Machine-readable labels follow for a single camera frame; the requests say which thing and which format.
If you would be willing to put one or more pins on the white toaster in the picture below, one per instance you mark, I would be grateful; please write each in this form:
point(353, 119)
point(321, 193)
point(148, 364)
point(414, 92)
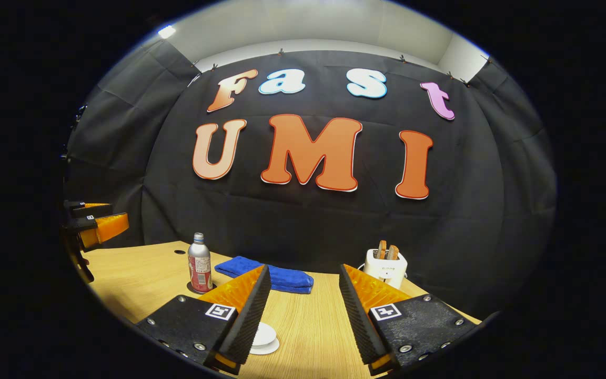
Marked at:
point(387, 271)

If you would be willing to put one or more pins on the blue towel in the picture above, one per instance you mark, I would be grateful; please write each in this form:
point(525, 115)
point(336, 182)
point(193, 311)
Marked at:
point(287, 278)

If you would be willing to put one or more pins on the white saucer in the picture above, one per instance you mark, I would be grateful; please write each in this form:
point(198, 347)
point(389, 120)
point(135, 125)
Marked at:
point(271, 350)

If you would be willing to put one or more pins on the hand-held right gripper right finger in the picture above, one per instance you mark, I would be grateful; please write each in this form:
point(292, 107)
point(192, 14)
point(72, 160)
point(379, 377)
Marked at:
point(358, 321)

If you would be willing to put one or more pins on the white teacup lid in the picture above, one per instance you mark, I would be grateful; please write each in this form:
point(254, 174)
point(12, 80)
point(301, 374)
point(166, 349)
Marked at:
point(263, 331)

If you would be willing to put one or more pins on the white teacup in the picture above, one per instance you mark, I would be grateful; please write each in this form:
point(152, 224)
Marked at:
point(273, 340)

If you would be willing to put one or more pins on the ceiling light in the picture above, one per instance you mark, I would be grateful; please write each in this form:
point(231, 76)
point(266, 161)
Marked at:
point(167, 32)

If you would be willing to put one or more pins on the silver water bottle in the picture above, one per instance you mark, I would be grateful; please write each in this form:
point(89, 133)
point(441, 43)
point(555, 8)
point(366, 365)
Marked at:
point(200, 263)

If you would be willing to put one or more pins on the toasted bread slice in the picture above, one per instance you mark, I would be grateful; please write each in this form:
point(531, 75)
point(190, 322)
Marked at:
point(393, 252)
point(382, 250)

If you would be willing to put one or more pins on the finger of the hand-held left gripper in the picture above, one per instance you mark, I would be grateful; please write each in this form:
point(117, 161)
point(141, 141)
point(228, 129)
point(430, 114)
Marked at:
point(87, 209)
point(105, 229)

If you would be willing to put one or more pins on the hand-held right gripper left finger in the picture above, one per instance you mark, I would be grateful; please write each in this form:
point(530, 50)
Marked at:
point(250, 321)

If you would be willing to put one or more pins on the dark round coaster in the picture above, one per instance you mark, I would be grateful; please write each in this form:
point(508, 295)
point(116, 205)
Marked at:
point(191, 288)

